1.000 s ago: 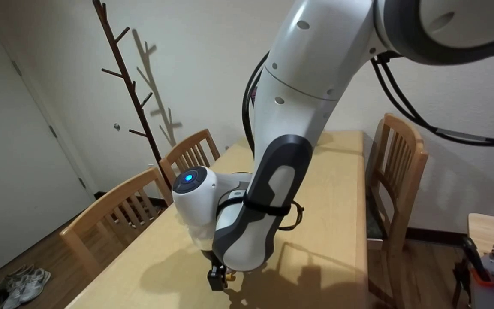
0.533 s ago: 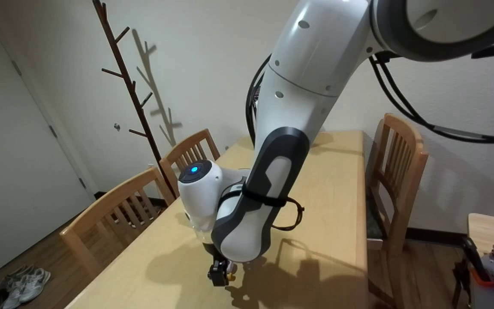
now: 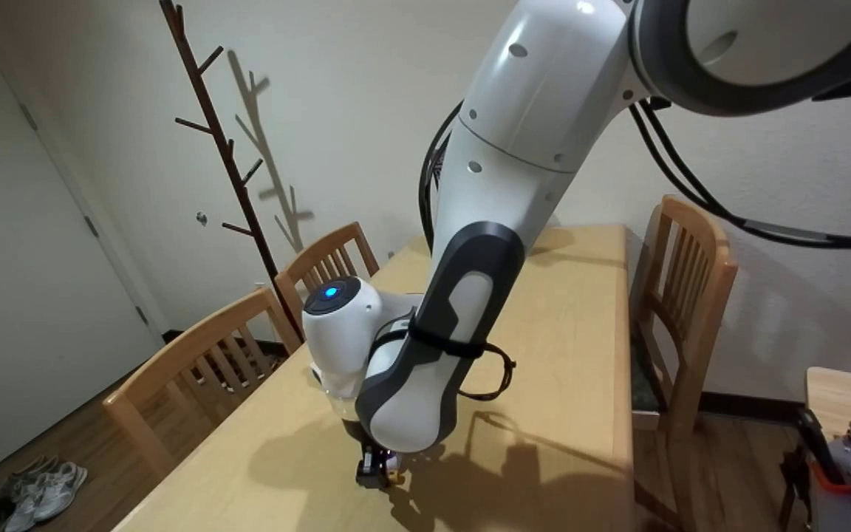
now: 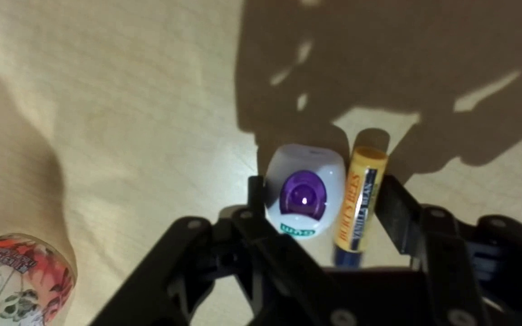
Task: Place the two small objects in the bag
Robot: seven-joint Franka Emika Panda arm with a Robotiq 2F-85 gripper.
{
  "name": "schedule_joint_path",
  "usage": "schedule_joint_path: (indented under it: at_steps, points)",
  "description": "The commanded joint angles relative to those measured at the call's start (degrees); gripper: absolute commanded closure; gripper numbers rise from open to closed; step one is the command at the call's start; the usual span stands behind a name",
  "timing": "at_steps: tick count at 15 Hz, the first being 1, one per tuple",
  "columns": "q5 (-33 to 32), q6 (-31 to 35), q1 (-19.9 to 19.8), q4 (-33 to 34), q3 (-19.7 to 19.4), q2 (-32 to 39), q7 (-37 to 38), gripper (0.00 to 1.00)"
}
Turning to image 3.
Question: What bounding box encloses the wooden chair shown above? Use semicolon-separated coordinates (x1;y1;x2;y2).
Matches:
103;287;301;481
275;222;380;335
629;194;739;532

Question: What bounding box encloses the pair of grey sneakers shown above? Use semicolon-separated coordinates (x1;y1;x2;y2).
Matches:
0;454;89;532

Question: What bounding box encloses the dark wooden coat rack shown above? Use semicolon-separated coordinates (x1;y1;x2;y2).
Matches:
159;0;305;342

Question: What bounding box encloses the white door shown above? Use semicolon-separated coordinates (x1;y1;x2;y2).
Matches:
0;0;169;463

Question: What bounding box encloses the black and orange clamp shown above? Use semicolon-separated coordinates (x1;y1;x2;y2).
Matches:
795;406;851;494

